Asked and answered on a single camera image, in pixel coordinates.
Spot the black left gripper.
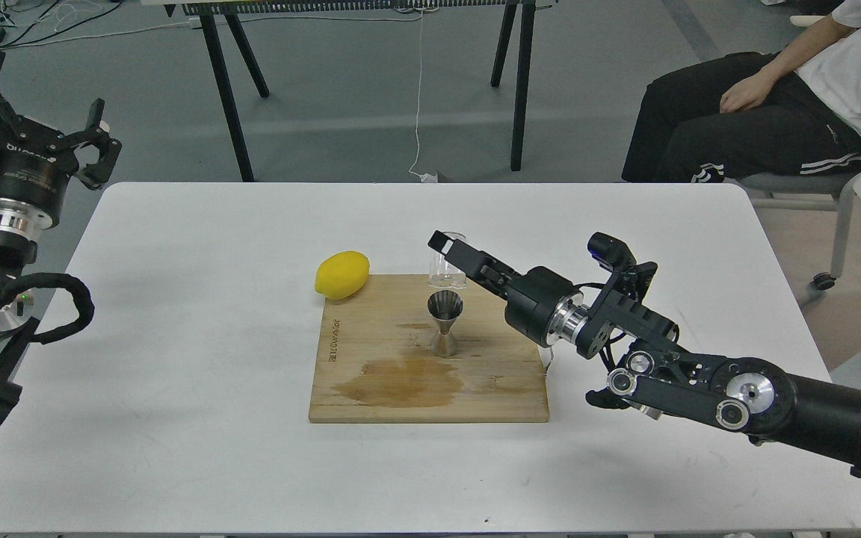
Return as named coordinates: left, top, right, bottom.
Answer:
left=0, top=49, right=123, bottom=229

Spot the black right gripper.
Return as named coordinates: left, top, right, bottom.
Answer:
left=428, top=231, right=577, bottom=347

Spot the clear glass cup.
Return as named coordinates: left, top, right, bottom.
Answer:
left=428, top=232, right=467, bottom=290

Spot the steel jigger measuring cup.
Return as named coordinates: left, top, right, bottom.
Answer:
left=427, top=289, right=463, bottom=357

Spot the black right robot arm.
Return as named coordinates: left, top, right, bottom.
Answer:
left=428, top=231, right=861, bottom=477

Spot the yellow lemon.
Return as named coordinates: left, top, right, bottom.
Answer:
left=314, top=250, right=370, bottom=300

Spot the wooden cutting board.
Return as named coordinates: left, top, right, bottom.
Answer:
left=308, top=275, right=549, bottom=424

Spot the black-legged background table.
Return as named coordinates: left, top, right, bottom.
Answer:
left=139, top=0, right=551, bottom=183

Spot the grey chair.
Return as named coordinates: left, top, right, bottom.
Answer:
left=735, top=173, right=859, bottom=291

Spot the seated person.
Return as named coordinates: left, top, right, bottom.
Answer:
left=621, top=1, right=861, bottom=183

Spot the white hanging cable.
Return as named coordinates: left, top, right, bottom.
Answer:
left=408, top=7, right=439, bottom=183

